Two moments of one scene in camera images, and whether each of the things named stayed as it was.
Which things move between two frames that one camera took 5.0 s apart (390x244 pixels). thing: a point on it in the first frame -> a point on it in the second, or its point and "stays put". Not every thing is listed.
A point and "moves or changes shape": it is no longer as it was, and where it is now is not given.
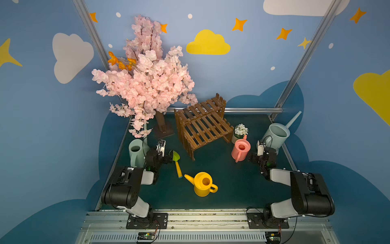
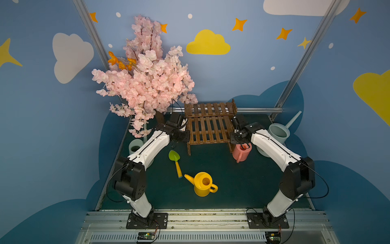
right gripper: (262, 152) -> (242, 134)
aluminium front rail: (203, 226) stays put
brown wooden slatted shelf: (200, 123) moves or changes shape
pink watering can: (240, 149) stays put
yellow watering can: (202, 182) stays put
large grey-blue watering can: (277, 134) stays put
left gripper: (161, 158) -> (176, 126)
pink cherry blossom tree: (148, 77) stays put
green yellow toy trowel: (176, 157) stays put
